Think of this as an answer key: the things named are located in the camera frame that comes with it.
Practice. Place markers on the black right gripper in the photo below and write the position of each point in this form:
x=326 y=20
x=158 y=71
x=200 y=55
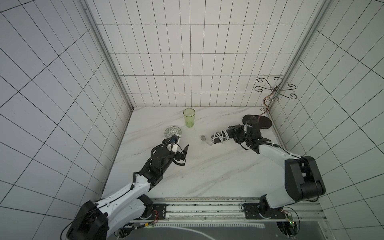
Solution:
x=227 y=133

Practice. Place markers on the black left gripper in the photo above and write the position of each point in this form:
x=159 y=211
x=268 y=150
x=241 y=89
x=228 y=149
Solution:
x=178 y=156

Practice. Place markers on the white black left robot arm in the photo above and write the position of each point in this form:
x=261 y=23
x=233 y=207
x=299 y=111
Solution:
x=99 y=220

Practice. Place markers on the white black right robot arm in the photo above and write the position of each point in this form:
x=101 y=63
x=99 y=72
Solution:
x=302 y=178

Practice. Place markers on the green patterned ceramic bowl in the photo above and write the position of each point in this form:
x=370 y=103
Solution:
x=173 y=130

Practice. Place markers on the green glass tumbler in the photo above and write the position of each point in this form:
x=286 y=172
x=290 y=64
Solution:
x=189 y=117

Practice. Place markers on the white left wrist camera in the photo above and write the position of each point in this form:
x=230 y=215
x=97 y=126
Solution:
x=173 y=146

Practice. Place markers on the black wire jewelry stand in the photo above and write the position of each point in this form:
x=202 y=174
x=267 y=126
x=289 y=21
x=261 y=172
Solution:
x=275 y=93

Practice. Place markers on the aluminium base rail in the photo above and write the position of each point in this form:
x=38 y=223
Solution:
x=230 y=210

